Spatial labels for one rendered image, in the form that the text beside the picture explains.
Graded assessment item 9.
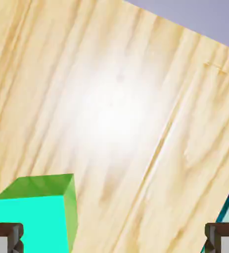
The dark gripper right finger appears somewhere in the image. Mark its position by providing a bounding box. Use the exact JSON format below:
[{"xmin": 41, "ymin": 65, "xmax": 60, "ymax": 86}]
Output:
[{"xmin": 204, "ymin": 222, "xmax": 229, "ymax": 253}]

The small green cube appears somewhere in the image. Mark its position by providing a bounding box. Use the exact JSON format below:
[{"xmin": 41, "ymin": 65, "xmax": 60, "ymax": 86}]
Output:
[{"xmin": 0, "ymin": 173, "xmax": 79, "ymax": 253}]

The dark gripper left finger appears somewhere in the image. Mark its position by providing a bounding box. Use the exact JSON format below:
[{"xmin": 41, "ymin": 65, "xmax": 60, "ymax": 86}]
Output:
[{"xmin": 0, "ymin": 222, "xmax": 24, "ymax": 253}]

